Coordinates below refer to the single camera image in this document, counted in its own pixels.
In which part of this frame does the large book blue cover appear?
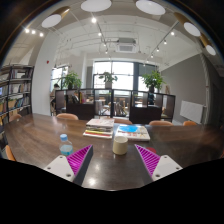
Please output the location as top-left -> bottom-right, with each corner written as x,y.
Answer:
116,124 -> 150,141

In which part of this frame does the orange chair far right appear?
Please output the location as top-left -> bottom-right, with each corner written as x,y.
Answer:
183,121 -> 197,126

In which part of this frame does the left potted plant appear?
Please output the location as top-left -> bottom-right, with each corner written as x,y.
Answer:
61,71 -> 82,90

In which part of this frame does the ceiling air conditioner unit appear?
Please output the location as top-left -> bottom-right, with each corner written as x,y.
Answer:
116,38 -> 136,53

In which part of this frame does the orange chair centre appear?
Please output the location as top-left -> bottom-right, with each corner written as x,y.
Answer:
114,118 -> 133,125

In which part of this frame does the dark open shelf divider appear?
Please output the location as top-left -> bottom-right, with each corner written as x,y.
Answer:
55,88 -> 176,124

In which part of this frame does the clear water bottle blue cap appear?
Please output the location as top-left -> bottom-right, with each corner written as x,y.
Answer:
59,134 -> 73,156

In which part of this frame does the orange chair near left edge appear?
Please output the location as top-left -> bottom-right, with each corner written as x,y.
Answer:
5,145 -> 16,161

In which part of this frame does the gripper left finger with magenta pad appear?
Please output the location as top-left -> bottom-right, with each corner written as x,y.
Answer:
44,145 -> 93,186

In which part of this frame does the orange chair far left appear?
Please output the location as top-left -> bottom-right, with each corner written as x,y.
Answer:
56,113 -> 79,120

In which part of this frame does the potted plant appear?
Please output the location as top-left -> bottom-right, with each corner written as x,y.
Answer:
99,72 -> 118,89
142,71 -> 164,93
61,71 -> 82,90

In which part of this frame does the stack of books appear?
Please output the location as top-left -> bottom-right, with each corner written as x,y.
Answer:
83,118 -> 114,139

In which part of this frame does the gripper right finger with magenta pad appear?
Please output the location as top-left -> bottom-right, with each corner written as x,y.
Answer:
135,145 -> 182,182

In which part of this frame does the right potted plant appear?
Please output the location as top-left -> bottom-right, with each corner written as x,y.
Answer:
142,71 -> 164,93

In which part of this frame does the white board against wall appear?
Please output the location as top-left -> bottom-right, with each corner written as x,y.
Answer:
180,101 -> 206,124

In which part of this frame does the red round coaster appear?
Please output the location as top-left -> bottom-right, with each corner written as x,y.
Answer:
146,147 -> 156,153

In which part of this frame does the cream ceramic cup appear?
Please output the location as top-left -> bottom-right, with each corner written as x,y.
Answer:
113,136 -> 128,155

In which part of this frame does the middle potted plant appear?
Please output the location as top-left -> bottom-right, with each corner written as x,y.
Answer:
99,72 -> 118,89

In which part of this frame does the tall bookshelf at left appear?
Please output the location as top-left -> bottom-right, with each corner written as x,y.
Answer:
0,64 -> 34,125

